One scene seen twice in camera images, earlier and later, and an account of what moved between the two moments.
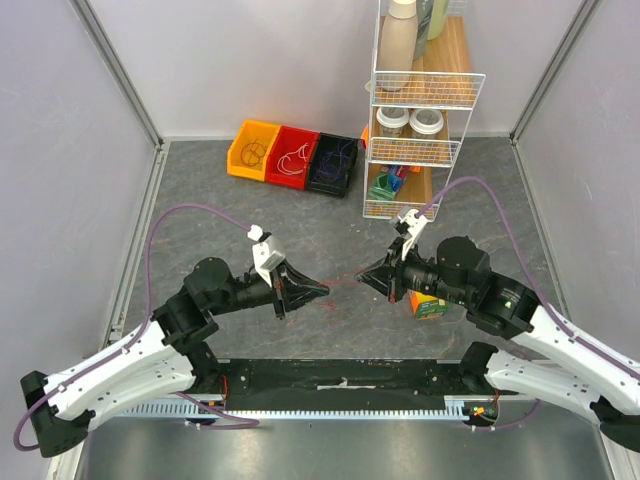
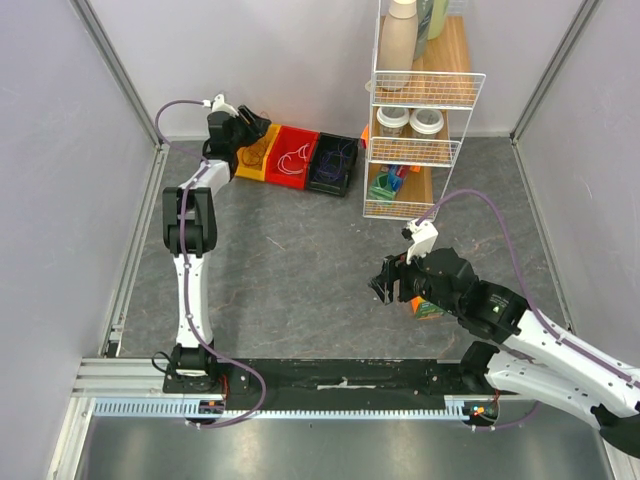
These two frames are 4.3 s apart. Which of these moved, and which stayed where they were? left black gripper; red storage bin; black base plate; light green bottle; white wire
Moved: left black gripper
Stayed: white wire; red storage bin; light green bottle; black base plate
